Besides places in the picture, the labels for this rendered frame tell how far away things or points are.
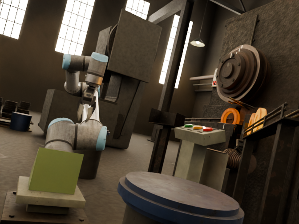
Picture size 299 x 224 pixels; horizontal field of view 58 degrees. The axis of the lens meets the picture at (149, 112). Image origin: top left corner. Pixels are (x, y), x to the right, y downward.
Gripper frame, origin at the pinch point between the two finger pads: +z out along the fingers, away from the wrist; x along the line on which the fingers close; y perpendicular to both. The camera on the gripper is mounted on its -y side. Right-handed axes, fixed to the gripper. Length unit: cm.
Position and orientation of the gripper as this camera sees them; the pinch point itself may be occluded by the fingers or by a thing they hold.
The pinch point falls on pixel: (82, 119)
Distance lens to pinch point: 149.2
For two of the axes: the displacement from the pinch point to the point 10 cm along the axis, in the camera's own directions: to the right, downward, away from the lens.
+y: -1.5, -0.7, 9.9
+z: -2.6, 9.6, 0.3
